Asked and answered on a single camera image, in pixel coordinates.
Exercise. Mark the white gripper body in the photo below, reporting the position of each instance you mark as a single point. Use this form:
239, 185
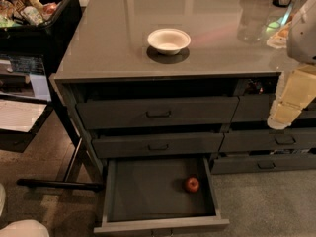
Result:
303, 39

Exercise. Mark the red apple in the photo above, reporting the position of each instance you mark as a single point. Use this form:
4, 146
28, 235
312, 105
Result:
191, 184

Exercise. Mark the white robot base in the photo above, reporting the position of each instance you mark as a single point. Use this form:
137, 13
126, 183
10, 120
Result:
22, 228

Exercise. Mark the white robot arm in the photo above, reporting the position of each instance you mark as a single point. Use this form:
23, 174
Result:
301, 39

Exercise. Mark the chip bag in drawer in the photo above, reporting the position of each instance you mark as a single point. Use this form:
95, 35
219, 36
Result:
254, 87

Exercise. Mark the top right grey drawer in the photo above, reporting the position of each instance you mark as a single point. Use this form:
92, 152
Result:
257, 108

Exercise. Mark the grey drawer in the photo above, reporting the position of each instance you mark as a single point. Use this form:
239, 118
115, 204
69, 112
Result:
257, 108
258, 140
263, 163
156, 112
157, 144

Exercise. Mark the middle right grey drawer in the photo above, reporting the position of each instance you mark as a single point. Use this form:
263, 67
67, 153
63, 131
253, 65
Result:
258, 140

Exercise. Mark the bottom right grey drawer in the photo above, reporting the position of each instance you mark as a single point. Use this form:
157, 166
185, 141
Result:
263, 163

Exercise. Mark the grey counter cabinet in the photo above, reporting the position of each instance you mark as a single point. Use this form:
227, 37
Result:
109, 58

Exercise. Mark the open bottom left drawer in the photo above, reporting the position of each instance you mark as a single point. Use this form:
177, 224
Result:
146, 197

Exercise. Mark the middle left grey drawer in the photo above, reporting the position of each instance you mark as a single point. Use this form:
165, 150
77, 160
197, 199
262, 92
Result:
157, 144

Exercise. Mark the top left grey drawer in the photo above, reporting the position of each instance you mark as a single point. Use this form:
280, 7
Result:
156, 112

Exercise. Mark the white paper bowl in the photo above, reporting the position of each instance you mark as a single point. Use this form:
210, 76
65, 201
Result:
169, 41

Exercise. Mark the black side cart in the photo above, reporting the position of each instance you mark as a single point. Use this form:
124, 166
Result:
24, 113

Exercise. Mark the black bin of groceries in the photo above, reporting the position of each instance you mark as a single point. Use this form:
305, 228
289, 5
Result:
38, 27

